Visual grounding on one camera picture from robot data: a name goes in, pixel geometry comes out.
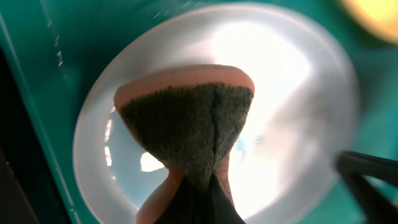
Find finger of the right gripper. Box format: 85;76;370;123
336;151;397;224

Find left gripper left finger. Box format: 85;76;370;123
154;177;204;224

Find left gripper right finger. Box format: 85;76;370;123
203;174;246;224

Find light blue plate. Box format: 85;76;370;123
73;3;358;223

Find yellow-green plate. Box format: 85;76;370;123
340;0;397;45

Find black plastic tray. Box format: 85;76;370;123
1;55;71;224

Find teal plastic tray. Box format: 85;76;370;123
1;0;397;223

